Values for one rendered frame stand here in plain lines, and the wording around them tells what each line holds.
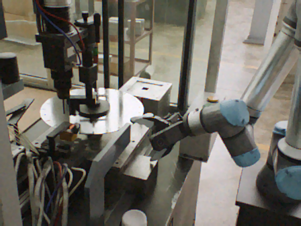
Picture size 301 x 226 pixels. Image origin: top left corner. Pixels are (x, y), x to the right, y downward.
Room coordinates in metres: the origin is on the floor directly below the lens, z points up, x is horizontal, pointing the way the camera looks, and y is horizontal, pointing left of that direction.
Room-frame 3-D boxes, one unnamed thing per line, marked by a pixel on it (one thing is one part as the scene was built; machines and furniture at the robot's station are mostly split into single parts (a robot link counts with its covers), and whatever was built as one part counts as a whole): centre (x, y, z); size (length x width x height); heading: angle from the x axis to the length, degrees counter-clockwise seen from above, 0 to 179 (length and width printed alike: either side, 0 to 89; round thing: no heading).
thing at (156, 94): (1.35, 0.02, 0.82); 0.18 x 0.18 x 0.15; 72
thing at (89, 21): (0.98, 0.18, 1.17); 0.06 x 0.05 x 0.20; 153
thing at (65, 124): (0.87, 0.25, 0.95); 0.10 x 0.03 x 0.07; 162
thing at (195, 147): (1.21, -0.21, 0.82); 0.28 x 0.11 x 0.15; 162
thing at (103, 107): (1.05, 0.19, 0.96); 0.11 x 0.11 x 0.03
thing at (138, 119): (0.98, 0.01, 0.96); 0.09 x 0.06 x 0.03; 61
